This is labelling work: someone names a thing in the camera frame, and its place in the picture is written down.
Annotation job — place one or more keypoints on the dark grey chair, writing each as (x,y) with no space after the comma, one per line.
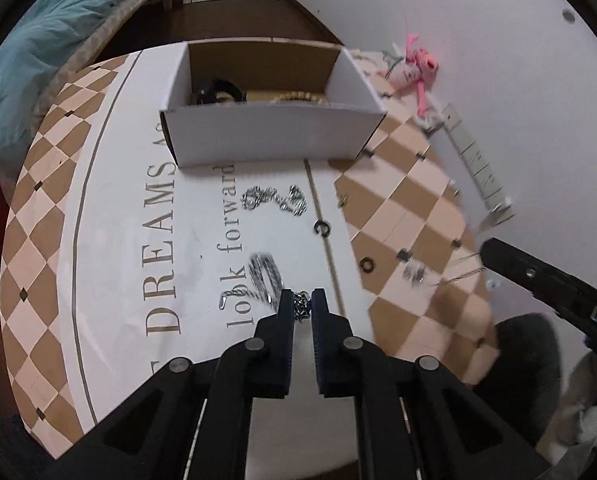
(526,375)

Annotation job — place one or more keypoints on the small silver jewelry piece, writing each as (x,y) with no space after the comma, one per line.
(414,274)

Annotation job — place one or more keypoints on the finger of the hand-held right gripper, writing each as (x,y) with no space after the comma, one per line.
(523,270)

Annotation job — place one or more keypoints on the white power strip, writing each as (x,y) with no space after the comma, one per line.
(478,160)

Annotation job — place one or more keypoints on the round wall fitting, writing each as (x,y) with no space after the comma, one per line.
(568,16)

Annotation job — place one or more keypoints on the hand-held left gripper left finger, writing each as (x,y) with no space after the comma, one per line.
(284,310)

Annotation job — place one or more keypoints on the white cardboard box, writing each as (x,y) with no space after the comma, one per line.
(273,132)

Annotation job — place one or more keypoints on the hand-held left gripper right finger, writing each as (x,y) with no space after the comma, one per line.
(320,312)

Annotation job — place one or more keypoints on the teal blanket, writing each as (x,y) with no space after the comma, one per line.
(33,55)

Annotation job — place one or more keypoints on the light grey cloth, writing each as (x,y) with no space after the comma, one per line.
(586,410)

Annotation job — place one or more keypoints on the pink plush toy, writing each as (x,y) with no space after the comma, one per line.
(411,67)

